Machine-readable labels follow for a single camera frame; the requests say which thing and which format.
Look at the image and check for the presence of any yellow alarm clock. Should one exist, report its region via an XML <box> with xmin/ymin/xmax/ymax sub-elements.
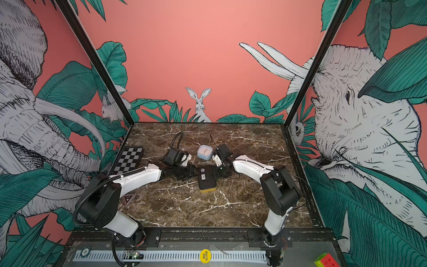
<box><xmin>197</xmin><ymin>165</ymin><xmax>217</xmax><ymax>193</ymax></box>

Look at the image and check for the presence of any white slotted cable duct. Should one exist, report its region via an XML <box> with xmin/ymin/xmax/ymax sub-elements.
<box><xmin>72</xmin><ymin>250</ymin><xmax>268</xmax><ymax>263</ymax></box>

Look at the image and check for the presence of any blue alarm clock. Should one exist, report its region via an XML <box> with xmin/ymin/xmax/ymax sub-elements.
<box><xmin>197</xmin><ymin>145</ymin><xmax>214</xmax><ymax>161</ymax></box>

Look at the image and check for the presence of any triangle sticker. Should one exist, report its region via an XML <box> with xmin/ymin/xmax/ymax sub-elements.
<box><xmin>121</xmin><ymin>194</ymin><xmax>136</xmax><ymax>206</ymax></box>

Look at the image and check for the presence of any colourful puzzle cube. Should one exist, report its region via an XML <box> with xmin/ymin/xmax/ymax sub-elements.
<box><xmin>314</xmin><ymin>253</ymin><xmax>340</xmax><ymax>267</ymax></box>

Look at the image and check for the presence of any checkerboard calibration card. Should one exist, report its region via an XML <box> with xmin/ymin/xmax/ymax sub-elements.
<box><xmin>110</xmin><ymin>146</ymin><xmax>144</xmax><ymax>175</ymax></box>

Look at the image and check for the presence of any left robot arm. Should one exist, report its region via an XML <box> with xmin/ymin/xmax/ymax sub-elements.
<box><xmin>72</xmin><ymin>162</ymin><xmax>199</xmax><ymax>239</ymax></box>

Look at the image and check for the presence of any small circuit board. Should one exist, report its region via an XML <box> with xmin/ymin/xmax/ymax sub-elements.
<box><xmin>126</xmin><ymin>251</ymin><xmax>144</xmax><ymax>260</ymax></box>

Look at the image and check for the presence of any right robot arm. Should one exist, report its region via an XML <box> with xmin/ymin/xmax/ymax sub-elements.
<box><xmin>213</xmin><ymin>155</ymin><xmax>301</xmax><ymax>237</ymax></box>

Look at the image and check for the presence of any yellow big blind chip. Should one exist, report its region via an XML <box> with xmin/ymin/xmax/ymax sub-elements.
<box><xmin>200</xmin><ymin>249</ymin><xmax>212</xmax><ymax>264</ymax></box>

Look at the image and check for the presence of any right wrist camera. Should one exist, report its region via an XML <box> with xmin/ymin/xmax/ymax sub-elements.
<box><xmin>212</xmin><ymin>144</ymin><xmax>232</xmax><ymax>166</ymax></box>

